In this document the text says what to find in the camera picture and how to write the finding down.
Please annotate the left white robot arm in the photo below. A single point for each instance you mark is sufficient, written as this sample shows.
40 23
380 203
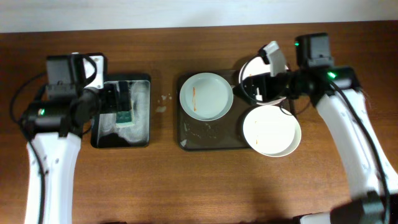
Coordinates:
53 123

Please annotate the dark brown serving tray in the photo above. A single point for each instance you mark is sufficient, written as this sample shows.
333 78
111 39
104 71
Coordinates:
222 134

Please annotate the light blue plate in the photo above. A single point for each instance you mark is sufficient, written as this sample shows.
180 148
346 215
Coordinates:
206 96

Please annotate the green yellow sponge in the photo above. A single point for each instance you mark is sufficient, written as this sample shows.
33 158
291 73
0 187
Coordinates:
124 118

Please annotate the cream white plate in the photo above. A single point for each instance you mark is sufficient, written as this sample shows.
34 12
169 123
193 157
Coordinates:
272 131

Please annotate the black soapy water tray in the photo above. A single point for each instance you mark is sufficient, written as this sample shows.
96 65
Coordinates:
105 133

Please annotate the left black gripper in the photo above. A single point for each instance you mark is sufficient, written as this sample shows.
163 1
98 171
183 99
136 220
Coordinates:
109 96

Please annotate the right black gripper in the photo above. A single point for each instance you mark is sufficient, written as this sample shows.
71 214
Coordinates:
266 86

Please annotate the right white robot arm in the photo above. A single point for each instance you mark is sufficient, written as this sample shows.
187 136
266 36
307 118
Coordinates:
336 94

